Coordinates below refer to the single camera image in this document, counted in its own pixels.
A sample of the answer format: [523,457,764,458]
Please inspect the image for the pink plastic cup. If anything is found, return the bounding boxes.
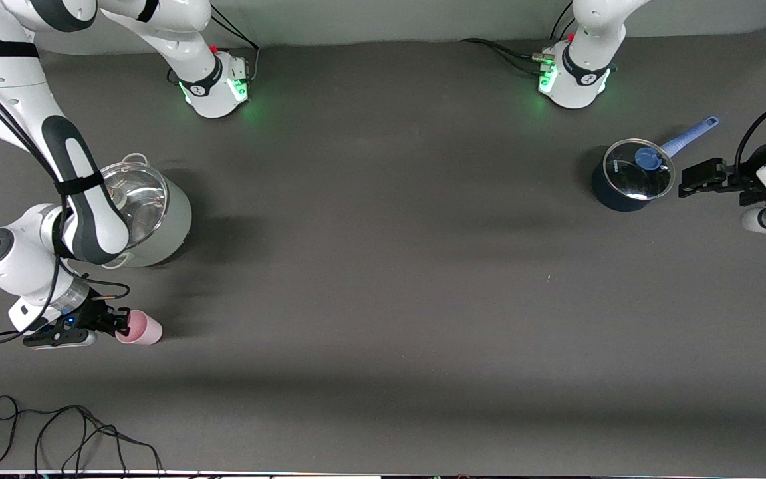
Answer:
[115,309,163,345]

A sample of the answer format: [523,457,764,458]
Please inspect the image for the black left arm base cables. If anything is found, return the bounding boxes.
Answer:
[459,3,576,75]

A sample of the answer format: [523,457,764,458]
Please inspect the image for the thin black looped cable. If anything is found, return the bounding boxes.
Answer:
[0,395,163,474]

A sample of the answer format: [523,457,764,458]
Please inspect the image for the pale grey two-handled pot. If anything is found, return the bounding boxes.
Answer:
[99,153,192,269]

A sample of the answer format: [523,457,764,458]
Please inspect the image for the dark blue saucepan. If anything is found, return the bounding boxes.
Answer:
[590,116,720,212]

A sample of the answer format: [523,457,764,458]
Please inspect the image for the glass lid with blue knob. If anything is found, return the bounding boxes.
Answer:
[603,138,676,201]

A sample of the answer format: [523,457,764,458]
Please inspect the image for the black right arm base cables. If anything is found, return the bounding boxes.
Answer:
[200,7,261,84]

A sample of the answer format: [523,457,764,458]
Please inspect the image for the black arm base cables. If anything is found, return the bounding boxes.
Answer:
[459,3,576,75]
[200,7,261,84]

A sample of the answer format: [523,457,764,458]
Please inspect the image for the dark grey table mat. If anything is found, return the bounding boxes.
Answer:
[0,27,766,474]

